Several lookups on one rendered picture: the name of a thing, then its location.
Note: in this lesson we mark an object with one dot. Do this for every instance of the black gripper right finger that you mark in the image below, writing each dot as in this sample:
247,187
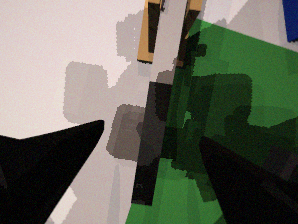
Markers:
246,192

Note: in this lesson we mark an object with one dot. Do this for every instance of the green flat mat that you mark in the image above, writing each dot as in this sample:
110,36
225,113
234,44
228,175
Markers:
239,91

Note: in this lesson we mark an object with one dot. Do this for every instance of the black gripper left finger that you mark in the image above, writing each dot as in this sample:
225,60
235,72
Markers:
35,172

